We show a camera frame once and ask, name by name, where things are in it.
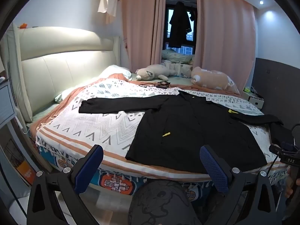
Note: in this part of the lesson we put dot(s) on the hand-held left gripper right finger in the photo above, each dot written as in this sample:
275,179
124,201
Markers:
212,166

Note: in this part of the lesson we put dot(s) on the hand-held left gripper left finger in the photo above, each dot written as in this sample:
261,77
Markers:
90,166

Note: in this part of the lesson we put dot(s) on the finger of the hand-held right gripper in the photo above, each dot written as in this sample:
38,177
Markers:
281,148
281,132

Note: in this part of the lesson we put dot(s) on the black jacket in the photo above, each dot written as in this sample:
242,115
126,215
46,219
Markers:
187,133

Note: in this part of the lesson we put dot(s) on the person's right hand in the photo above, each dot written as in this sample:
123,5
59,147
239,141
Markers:
289,184

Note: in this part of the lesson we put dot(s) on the plaid flower bed skirt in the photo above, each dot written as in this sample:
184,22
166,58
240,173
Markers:
114,182

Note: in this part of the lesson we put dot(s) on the white bedside cabinet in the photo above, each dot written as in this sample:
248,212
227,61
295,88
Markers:
255,102

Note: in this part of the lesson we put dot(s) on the geometric patterned blanket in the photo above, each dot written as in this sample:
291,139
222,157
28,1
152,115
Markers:
105,121

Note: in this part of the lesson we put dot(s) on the person's patterned trouser knee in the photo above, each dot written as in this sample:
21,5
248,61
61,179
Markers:
161,204

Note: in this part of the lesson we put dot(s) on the orange box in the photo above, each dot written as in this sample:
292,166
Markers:
25,172

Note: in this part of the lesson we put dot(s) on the peach plush toy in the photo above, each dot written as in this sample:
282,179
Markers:
211,78

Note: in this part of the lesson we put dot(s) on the pale green pillow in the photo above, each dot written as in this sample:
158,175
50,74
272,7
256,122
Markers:
117,70

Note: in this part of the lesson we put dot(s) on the grey nightstand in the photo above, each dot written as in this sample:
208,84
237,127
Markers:
5,103

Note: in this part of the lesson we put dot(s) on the pink curtain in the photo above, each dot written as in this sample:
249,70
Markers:
225,39
140,28

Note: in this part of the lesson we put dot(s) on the grey plush toy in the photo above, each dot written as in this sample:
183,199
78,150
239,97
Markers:
152,71

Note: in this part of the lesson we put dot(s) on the crumpled bedding pile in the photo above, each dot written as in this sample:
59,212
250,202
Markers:
173,56

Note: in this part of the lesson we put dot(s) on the hanging black coat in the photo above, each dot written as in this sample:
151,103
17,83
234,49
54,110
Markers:
179,25

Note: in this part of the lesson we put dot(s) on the small dark hanging garment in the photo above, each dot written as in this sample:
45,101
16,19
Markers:
192,15

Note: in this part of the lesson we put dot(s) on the small orange object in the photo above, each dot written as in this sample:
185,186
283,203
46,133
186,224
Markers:
24,25

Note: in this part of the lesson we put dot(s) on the hanging white shirt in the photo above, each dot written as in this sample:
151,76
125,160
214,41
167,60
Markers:
107,2

